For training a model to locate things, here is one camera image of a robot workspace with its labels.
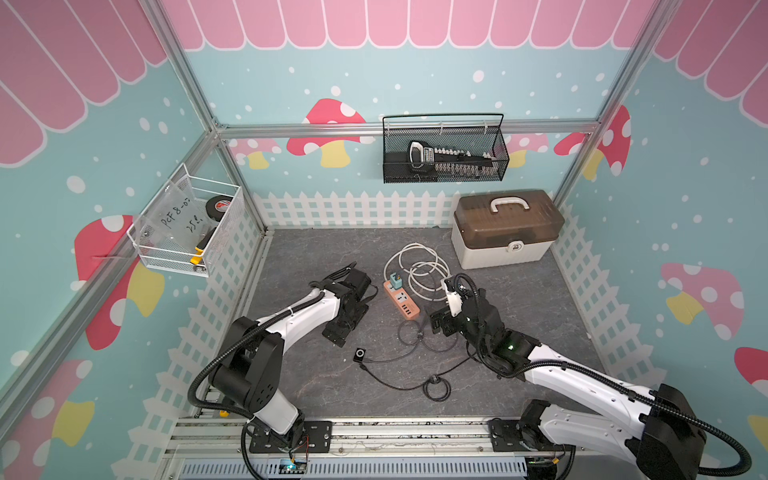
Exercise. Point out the black wire mesh basket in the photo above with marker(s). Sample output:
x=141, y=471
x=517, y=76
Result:
x=475, y=132

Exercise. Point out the socket bit set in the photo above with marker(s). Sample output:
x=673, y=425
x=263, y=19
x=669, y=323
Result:
x=444, y=162

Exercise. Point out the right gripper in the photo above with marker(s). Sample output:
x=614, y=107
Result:
x=446, y=318

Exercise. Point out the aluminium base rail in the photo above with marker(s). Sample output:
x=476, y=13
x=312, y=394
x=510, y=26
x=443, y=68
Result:
x=359, y=448

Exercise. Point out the clear acrylic wall bin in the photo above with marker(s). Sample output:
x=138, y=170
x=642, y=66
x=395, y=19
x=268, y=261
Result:
x=169, y=228

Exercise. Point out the black tape roll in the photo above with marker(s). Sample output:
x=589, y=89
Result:
x=217, y=206

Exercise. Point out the orange power strip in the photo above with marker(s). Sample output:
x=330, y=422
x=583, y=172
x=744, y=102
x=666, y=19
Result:
x=404, y=304

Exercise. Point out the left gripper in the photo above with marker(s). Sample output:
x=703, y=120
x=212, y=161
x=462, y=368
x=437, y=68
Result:
x=336, y=333

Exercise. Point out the white storage box brown lid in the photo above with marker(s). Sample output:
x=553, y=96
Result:
x=506, y=228

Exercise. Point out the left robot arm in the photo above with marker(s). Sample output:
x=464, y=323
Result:
x=243, y=379

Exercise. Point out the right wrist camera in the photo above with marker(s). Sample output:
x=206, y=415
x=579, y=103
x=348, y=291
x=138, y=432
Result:
x=453, y=295

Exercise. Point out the teal usb charger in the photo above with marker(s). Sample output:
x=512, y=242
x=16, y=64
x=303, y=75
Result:
x=395, y=281

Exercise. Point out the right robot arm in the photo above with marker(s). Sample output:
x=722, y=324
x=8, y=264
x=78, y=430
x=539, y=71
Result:
x=654, y=429

